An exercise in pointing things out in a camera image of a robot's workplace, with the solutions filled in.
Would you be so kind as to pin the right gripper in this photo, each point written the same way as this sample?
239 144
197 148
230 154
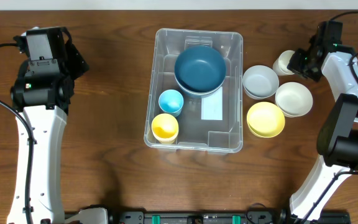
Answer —
299 65

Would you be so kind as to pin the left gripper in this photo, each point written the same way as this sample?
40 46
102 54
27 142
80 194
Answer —
78 59

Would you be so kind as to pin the cream cup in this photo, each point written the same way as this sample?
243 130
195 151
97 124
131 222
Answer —
280 65

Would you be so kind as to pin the white small bowl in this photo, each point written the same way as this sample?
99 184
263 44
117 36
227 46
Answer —
294 99

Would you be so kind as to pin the grey small bowl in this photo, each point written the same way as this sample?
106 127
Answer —
260 82

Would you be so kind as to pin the yellow small bowl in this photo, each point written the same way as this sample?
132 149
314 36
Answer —
265 120

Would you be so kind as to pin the light blue cup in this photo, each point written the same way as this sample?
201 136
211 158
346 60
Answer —
171 102

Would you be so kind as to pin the dark blue bowl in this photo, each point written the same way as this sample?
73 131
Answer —
200 69
197 94

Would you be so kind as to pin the yellow cup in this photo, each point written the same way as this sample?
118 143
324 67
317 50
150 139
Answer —
165 126
167 142

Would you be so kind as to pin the pink cup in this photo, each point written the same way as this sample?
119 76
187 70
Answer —
165 140

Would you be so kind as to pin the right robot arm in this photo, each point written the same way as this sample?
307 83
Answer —
337 142

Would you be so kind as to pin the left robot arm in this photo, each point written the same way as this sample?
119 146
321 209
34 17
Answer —
41 97

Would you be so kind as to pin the white label in bin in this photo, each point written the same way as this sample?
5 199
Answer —
212 106

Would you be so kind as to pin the clear plastic storage bin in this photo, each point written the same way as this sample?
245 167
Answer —
219 137

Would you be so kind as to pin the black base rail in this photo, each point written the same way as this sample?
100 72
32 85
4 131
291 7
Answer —
197 217

